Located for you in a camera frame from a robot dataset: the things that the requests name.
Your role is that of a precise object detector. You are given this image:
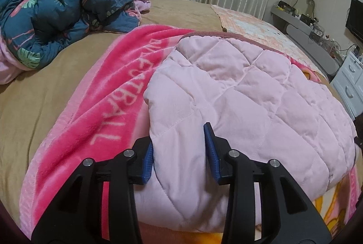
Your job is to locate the blue floral duvet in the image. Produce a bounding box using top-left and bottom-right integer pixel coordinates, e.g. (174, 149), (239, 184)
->
(0, 0), (151, 86)

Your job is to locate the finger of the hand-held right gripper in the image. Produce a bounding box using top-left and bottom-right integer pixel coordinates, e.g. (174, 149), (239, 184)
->
(353, 115), (363, 151)

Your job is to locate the grey shelf with clutter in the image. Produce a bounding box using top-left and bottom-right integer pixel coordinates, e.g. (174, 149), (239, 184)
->
(270, 4), (341, 76)

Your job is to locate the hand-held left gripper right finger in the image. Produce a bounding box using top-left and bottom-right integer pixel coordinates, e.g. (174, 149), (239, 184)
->
(203, 122), (333, 244)

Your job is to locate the small clutter on desk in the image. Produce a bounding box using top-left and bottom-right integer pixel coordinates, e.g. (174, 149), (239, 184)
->
(276, 0), (342, 52)

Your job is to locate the pink quilted jacket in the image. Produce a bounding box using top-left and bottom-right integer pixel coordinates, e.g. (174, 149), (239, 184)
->
(133, 31), (359, 233)

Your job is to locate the pink patchwork quilt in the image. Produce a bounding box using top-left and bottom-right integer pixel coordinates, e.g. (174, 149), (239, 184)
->
(211, 4), (324, 75)

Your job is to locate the pink printed blanket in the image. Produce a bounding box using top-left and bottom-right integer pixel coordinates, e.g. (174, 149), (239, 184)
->
(20, 24), (361, 244)

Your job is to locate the tan bed sheet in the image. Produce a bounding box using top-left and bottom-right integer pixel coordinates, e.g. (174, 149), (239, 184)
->
(0, 0), (225, 233)

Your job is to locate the gooseneck desk lamp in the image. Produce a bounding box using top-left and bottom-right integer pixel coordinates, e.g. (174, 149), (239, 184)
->
(294, 0), (316, 19)

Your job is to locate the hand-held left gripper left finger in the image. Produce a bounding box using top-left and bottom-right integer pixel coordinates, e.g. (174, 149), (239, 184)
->
(31, 136), (155, 244)

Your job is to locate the white drawer cabinet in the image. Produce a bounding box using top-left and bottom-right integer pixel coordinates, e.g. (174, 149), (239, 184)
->
(330, 50), (363, 120)

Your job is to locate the black television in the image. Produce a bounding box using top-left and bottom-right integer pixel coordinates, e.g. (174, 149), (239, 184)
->
(345, 0), (363, 44)

